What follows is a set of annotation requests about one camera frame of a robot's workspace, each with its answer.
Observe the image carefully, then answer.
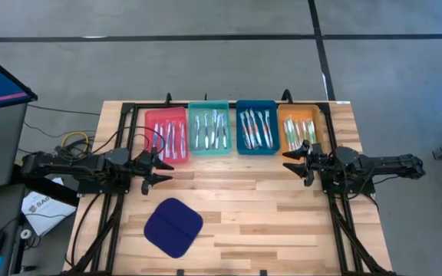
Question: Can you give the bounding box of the white paper booklet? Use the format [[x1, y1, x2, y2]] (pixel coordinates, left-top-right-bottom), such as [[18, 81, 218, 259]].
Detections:
[[20, 176, 78, 238]]

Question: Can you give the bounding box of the pile of toothbrushes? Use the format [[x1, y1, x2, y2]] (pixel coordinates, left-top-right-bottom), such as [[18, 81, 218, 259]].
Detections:
[[158, 124, 166, 161]]

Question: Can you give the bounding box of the purple cloth mat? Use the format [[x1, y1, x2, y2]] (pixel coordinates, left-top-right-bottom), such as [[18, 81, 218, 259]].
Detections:
[[143, 197, 204, 258]]

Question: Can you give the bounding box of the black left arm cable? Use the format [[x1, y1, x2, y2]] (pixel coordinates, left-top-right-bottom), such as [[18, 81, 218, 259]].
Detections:
[[90, 125, 167, 158]]

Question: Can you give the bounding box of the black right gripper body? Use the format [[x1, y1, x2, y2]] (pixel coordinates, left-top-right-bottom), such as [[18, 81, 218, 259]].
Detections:
[[307, 143, 335, 179]]

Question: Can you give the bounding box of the white toothbrush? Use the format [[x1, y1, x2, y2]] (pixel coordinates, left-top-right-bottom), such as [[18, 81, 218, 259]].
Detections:
[[180, 121, 187, 159], [193, 114, 201, 150], [266, 110, 274, 149], [221, 113, 229, 150], [215, 113, 223, 150]]

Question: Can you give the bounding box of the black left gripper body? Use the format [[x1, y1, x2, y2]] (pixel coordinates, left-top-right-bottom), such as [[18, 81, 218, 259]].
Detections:
[[134, 149, 159, 185]]

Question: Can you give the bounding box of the purple toothbrush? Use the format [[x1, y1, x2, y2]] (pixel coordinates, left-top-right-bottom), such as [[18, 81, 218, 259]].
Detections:
[[203, 111, 210, 150], [210, 110, 218, 145]]

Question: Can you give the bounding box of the orange plastic bin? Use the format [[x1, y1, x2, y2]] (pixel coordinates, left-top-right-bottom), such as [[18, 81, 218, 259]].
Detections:
[[277, 103, 325, 156]]

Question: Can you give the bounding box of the light teal plastic bin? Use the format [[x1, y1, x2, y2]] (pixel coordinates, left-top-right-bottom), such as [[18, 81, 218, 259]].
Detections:
[[187, 100, 233, 156]]

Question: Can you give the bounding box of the yellow cable loop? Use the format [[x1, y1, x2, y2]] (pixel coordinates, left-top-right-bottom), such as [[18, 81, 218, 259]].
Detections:
[[61, 130, 90, 153]]

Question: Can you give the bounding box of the dark blue plastic bin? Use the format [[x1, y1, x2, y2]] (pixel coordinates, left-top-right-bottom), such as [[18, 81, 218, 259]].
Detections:
[[235, 99, 282, 156]]

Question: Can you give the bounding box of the pink plastic bin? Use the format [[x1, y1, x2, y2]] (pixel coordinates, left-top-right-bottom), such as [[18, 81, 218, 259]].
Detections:
[[143, 106, 190, 165]]

